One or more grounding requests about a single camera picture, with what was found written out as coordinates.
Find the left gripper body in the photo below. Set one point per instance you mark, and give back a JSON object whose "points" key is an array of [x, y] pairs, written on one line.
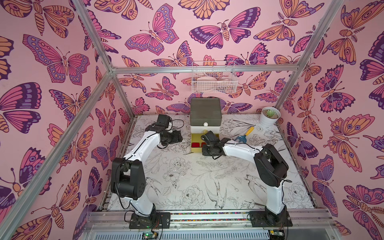
{"points": [[172, 138]]}

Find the three-tier drawer cabinet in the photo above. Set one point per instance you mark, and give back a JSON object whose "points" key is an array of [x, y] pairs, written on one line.
{"points": [[205, 115]]}

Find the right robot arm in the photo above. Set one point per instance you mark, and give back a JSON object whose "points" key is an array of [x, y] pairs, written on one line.
{"points": [[272, 170]]}

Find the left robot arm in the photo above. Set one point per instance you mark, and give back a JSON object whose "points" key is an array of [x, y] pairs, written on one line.
{"points": [[128, 179]]}

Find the blue yellow garden fork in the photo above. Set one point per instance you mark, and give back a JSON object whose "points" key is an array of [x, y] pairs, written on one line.
{"points": [[243, 138]]}

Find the white potted succulent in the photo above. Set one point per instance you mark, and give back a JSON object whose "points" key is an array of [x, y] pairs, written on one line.
{"points": [[269, 116]]}

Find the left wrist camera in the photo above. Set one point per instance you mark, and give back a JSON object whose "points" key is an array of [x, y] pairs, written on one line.
{"points": [[163, 121]]}

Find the white wire basket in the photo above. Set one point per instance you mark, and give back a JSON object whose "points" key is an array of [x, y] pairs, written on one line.
{"points": [[214, 79]]}

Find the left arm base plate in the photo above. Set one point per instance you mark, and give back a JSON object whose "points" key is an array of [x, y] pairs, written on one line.
{"points": [[158, 220]]}

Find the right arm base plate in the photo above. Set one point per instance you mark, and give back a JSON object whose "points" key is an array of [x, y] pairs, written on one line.
{"points": [[268, 219]]}

